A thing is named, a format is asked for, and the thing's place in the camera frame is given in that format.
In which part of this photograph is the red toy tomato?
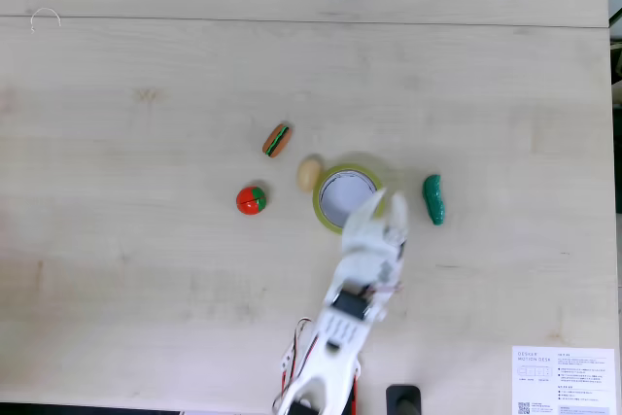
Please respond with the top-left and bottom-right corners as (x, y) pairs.
(235, 185), (269, 216)

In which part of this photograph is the beige toy egg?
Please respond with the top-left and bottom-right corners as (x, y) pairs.
(296, 156), (323, 192)

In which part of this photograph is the clear packing tape roll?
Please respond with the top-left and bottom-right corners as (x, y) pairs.
(312, 161), (388, 236)

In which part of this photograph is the thin white wire loop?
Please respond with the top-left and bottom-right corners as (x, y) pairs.
(29, 7), (63, 33)

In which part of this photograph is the green toy cucumber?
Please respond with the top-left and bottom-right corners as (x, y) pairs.
(421, 173), (447, 226)

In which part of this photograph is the white printed paper sheet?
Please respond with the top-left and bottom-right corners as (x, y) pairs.
(510, 345), (615, 415)

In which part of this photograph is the toy hamburger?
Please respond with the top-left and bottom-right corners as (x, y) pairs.
(261, 122), (294, 159)

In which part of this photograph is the black stand pole with base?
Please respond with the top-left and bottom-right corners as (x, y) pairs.
(386, 384), (422, 415)

